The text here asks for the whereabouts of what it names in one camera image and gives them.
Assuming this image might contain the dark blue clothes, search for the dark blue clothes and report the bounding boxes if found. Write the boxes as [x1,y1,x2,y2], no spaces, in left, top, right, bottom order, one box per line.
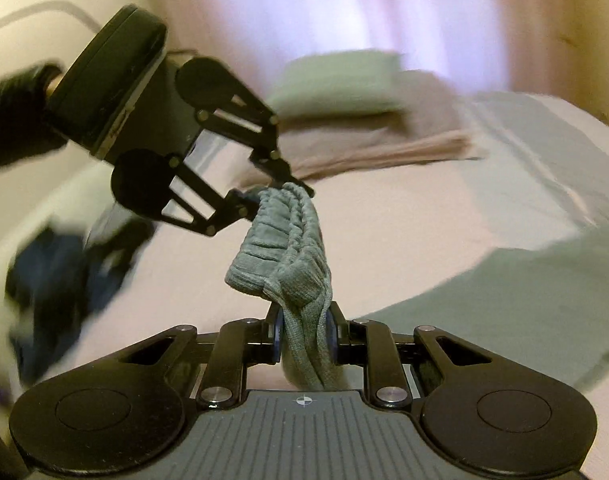
[4,217,158,378]

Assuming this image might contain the person's left forearm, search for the person's left forearm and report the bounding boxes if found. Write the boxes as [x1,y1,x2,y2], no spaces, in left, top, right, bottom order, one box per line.
[0,62,69,179]

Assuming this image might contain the folded green cloth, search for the folded green cloth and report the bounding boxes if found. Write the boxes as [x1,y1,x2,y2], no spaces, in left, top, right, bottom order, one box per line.
[270,49,406,120]

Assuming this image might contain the pink curtain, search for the pink curtain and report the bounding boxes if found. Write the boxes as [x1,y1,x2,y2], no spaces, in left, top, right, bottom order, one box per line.
[197,0,538,97]

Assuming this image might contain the grey patterned blanket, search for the grey patterned blanket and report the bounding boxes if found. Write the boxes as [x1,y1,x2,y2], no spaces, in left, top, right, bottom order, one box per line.
[459,91,609,243]

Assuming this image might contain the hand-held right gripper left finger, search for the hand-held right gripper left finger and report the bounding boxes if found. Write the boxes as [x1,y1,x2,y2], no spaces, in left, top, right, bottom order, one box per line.
[115,305,285,409]

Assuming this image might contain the pink bed sheet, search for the pink bed sheet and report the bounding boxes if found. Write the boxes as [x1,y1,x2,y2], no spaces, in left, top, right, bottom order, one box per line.
[32,90,609,393]

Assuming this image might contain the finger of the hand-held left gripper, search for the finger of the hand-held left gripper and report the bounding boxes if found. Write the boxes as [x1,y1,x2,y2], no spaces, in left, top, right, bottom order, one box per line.
[157,155,268,237]
[192,71,316,199]

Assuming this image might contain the green pants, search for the green pants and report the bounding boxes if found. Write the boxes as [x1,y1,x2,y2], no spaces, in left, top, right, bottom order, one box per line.
[224,182,609,397]

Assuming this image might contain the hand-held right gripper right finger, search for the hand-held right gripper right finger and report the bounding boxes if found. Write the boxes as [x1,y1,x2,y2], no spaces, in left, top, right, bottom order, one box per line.
[325,301,493,407]

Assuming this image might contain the beige folded blankets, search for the beige folded blankets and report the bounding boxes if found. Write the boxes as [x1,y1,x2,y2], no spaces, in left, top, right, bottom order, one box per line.
[234,69,488,182]

